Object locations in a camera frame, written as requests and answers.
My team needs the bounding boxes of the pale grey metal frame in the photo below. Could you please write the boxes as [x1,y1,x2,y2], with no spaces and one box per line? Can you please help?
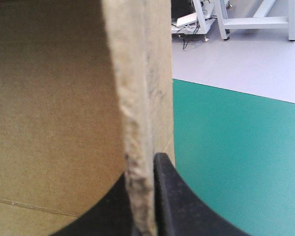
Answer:
[214,0,295,41]

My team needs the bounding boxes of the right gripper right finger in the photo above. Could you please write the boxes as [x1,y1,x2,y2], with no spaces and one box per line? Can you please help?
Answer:
[153,152,252,236]

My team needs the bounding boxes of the brown cardboard box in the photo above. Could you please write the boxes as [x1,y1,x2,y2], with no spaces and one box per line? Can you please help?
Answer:
[0,0,177,236]

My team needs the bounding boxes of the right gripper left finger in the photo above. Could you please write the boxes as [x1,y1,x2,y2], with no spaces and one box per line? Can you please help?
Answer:
[49,171,140,236]

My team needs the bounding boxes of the white wheeled equipment cart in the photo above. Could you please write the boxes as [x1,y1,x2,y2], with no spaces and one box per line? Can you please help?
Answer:
[171,0,216,42]

